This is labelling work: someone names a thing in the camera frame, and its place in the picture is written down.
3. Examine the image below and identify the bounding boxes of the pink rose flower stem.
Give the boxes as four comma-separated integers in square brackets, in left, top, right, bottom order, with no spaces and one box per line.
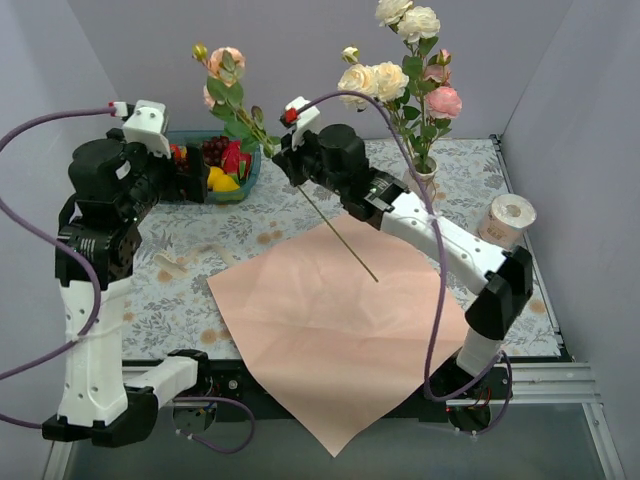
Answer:
[416,49,462,174]

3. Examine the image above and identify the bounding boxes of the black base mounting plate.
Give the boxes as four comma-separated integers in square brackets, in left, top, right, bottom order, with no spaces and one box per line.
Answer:
[169,359,516,421]

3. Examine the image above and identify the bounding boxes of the dark purple grapes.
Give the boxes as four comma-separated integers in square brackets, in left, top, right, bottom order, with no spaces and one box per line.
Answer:
[174,135,230,173]

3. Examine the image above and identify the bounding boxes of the peach bud flower stem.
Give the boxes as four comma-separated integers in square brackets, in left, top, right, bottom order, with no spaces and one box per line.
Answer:
[192,42,380,284]

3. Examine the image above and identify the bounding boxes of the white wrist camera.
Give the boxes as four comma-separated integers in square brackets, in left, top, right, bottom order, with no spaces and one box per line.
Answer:
[123,100,171,158]
[285,96,321,150]

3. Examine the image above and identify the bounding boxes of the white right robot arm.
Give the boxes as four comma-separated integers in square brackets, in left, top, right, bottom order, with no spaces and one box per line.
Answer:
[273,124,533,401]

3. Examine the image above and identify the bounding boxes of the beige printed ribbon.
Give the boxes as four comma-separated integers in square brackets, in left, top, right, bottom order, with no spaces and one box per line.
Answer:
[153,244,239,279]

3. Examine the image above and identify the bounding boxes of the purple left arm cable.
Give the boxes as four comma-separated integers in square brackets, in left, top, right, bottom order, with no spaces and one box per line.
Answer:
[0,102,256,455]

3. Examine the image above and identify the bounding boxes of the white ribbed ceramic vase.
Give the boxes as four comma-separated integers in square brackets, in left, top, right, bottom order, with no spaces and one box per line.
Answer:
[402,156,438,203]

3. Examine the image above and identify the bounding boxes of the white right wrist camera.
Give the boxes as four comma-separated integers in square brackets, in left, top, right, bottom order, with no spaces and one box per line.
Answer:
[285,96,321,150]

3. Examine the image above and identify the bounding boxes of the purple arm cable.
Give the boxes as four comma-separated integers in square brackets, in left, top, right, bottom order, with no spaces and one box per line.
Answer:
[0,102,256,455]
[299,91,514,434]

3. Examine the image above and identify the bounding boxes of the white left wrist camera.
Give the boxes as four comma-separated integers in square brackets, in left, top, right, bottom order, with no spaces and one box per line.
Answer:
[123,100,171,158]

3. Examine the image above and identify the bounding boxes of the floral patterned table mat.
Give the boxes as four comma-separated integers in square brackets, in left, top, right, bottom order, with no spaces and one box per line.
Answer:
[119,137,564,361]

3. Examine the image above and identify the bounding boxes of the red apple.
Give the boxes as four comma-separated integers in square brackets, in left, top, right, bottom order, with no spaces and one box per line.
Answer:
[170,144,182,160]

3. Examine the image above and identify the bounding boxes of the white rose flower stem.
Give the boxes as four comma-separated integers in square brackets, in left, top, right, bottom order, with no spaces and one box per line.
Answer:
[337,1,447,174]

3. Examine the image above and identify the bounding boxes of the red dragon fruit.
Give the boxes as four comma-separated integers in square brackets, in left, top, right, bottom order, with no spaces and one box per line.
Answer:
[221,140,252,184]

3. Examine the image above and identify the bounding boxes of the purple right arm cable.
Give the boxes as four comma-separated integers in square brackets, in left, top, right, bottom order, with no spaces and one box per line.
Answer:
[299,91,514,434]

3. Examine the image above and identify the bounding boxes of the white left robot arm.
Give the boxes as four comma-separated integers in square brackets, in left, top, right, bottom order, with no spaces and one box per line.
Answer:
[41,129,213,448]

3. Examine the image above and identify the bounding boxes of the yellow lemon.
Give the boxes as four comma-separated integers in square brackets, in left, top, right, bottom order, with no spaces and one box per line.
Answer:
[207,166,240,193]

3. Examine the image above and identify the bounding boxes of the aluminium frame rail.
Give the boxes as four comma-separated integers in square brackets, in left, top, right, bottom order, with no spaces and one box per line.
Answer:
[119,362,601,407]

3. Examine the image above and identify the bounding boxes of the pink wrapping paper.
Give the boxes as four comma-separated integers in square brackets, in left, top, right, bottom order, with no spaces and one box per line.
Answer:
[208,215,467,455]

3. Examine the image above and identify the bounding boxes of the teal plastic fruit basket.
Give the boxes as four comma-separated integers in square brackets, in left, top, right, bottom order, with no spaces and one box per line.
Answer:
[167,130,262,205]

